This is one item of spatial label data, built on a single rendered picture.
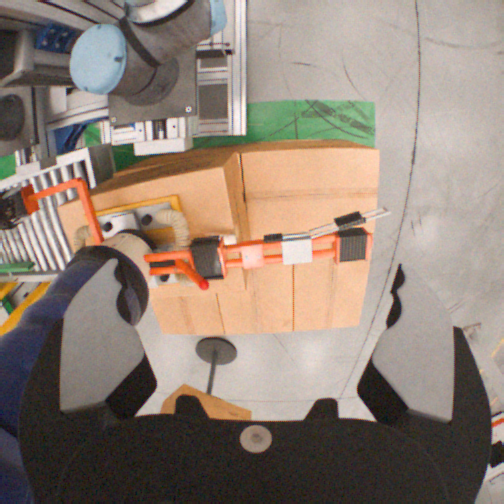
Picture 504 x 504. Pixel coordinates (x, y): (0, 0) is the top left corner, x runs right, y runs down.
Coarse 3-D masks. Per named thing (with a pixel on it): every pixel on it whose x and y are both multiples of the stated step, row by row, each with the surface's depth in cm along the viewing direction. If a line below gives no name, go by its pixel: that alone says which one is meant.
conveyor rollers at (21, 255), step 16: (64, 176) 106; (80, 176) 107; (0, 192) 110; (48, 208) 115; (32, 224) 124; (48, 224) 121; (0, 240) 129; (16, 240) 126; (32, 240) 125; (64, 240) 126; (0, 256) 135; (16, 256) 132; (32, 256) 132; (48, 256) 130
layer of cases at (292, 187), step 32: (160, 160) 120; (256, 160) 103; (288, 160) 102; (320, 160) 101; (352, 160) 100; (256, 192) 109; (288, 192) 109; (320, 192) 108; (352, 192) 107; (256, 224) 116; (288, 224) 116; (320, 224) 115; (256, 288) 133; (288, 288) 132; (320, 288) 131; (352, 288) 131; (160, 320) 148; (192, 320) 146; (224, 320) 144; (256, 320) 143; (288, 320) 142; (320, 320) 142; (352, 320) 141
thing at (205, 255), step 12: (192, 240) 63; (204, 240) 63; (216, 240) 63; (192, 252) 62; (204, 252) 62; (216, 252) 61; (192, 264) 62; (204, 264) 63; (216, 264) 63; (204, 276) 65; (216, 276) 64
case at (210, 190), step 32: (192, 160) 96; (224, 160) 77; (96, 192) 76; (128, 192) 70; (160, 192) 70; (192, 192) 70; (224, 192) 69; (64, 224) 76; (192, 224) 74; (224, 224) 74; (160, 288) 86; (192, 288) 85; (224, 288) 84
